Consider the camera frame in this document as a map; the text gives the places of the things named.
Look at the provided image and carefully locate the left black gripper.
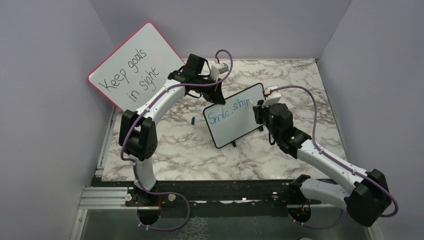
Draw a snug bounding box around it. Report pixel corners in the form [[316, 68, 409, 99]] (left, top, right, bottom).
[[195, 74, 226, 105]]

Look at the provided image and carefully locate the black framed whiteboard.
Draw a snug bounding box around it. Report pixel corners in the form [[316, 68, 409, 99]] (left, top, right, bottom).
[[203, 83, 265, 149]]

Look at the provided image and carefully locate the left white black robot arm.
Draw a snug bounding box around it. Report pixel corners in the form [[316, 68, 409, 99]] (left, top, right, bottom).
[[118, 54, 233, 206]]

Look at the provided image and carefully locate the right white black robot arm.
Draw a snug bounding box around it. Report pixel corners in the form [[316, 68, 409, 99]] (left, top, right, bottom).
[[252, 100, 393, 227]]

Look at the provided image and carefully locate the pink framed whiteboard with writing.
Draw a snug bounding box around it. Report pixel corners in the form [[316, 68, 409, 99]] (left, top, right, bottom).
[[87, 22, 185, 111]]

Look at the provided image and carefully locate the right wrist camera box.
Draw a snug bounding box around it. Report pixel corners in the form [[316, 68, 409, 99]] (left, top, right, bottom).
[[261, 85, 282, 108]]

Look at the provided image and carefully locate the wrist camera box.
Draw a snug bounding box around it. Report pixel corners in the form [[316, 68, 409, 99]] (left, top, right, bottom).
[[210, 63, 229, 82], [261, 85, 282, 108]]

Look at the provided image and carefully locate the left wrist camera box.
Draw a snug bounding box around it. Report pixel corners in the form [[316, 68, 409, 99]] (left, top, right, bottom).
[[210, 63, 229, 82]]

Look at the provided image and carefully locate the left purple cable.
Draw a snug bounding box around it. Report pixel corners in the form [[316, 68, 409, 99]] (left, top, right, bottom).
[[119, 49, 233, 232]]

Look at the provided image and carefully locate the purple cable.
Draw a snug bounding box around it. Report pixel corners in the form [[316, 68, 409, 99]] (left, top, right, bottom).
[[119, 49, 233, 232], [268, 85, 400, 230]]

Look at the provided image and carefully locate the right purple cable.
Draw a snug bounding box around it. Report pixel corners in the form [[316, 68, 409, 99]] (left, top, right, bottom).
[[268, 85, 400, 230]]

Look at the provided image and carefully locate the black aluminium mounting rail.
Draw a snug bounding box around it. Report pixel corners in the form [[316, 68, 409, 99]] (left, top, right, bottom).
[[77, 178, 374, 218]]

